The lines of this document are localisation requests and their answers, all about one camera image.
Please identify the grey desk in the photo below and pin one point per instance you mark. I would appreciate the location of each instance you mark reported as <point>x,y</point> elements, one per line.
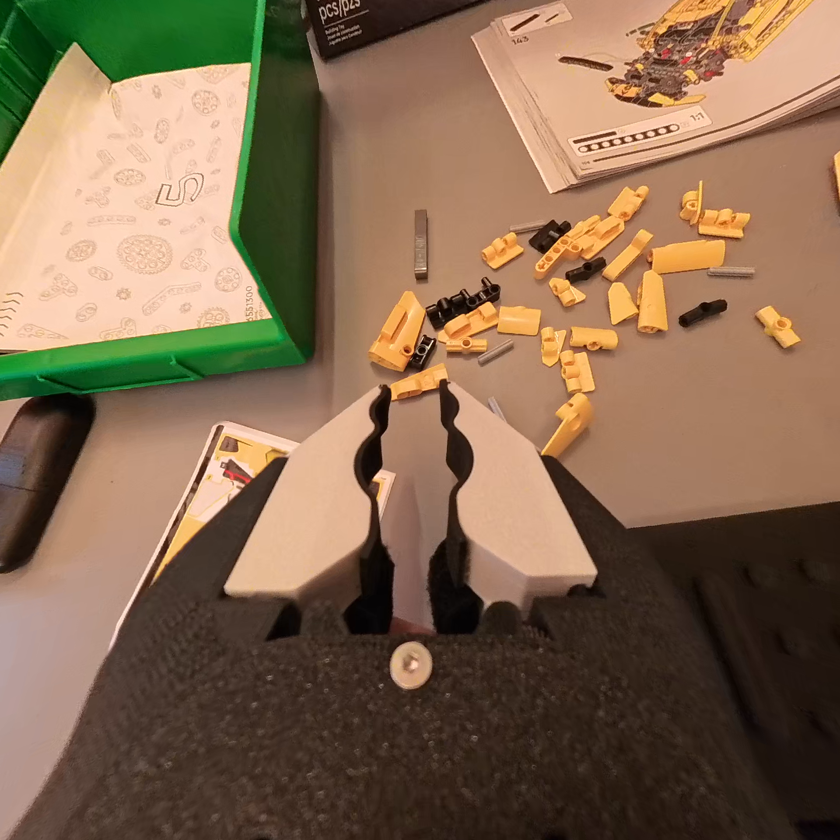
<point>689,426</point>

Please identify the pile of yellow brick pieces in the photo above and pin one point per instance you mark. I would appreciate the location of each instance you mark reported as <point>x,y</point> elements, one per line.
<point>686,256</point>

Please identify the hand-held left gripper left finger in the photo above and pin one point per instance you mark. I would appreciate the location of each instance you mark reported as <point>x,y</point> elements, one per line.
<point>302,525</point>

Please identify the instruction booklet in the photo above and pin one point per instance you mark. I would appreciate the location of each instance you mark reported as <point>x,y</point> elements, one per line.
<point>538,98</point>

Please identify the white printed paper bag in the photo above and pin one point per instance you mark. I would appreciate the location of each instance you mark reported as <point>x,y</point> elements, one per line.
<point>131,197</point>

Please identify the green storage bin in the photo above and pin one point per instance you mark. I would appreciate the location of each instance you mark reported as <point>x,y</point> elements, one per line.
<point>275,197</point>

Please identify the toy car set box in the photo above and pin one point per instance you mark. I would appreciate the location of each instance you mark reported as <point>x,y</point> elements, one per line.
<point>394,26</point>

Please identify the yellow brick car model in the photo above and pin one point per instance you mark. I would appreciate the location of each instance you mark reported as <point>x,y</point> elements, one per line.
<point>837,180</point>

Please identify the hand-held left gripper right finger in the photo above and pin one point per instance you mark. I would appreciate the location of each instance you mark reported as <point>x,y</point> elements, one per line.
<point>518,525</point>

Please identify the sticker sheet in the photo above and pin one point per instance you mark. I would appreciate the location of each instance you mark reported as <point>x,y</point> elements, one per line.
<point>223,472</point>

